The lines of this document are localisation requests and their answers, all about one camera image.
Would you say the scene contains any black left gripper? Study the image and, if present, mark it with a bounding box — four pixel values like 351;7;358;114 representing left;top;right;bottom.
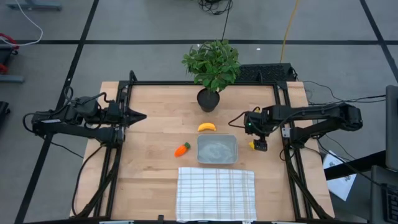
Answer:
105;98;147;128

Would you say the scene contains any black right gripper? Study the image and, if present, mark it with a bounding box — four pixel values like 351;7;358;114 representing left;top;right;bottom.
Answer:
243;105;272;152

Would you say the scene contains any yellow toy banana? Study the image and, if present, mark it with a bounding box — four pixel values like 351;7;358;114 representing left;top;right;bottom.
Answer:
197;122;217;133

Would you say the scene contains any orange toy carrot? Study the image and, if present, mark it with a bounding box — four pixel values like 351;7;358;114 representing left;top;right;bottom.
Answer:
174;142;192;158

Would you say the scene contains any white plastic storage bin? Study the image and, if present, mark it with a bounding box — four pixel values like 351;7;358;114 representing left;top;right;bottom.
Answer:
196;134;239;165

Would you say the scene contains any black plant pot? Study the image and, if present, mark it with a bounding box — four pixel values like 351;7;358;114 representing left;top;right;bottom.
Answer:
196;88;221;113

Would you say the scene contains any white checked dish towel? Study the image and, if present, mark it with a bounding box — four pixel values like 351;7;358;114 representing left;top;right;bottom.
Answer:
175;167;258;223

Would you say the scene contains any black perforated box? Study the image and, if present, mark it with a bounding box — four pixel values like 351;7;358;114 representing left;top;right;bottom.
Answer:
238;63;297;83

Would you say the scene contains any green leafy plant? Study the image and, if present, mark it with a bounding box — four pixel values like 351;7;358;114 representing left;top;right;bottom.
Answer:
181;39;242;93

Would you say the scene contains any white printed paper sheet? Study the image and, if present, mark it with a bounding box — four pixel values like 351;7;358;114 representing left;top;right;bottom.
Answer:
322;150;358;202

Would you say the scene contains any black desk foot bar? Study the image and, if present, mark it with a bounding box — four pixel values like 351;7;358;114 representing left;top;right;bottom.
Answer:
323;151;388;181

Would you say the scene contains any red and black floor equipment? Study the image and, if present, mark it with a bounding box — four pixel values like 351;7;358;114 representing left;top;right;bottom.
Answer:
0;32;25;84

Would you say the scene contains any grey metal stand foot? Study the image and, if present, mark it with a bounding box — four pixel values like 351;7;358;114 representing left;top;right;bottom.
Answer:
4;0;63;11

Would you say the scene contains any black keyboard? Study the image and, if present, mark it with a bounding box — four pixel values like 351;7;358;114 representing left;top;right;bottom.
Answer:
381;183;398;224

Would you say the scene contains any black aluminium table frame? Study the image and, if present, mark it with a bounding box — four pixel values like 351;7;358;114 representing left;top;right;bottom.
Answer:
70;70;335;223

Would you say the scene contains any thin black floor cable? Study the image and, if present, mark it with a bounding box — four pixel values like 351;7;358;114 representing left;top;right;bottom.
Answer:
303;80;387;106

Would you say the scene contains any yellow cable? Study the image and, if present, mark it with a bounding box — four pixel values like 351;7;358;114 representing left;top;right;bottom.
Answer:
279;0;301;64

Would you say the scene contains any white floor cable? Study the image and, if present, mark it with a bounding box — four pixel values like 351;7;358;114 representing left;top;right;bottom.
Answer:
0;0;44;47

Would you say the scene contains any black cable bundle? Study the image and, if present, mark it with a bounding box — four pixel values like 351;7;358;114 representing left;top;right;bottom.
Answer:
197;0;234;41

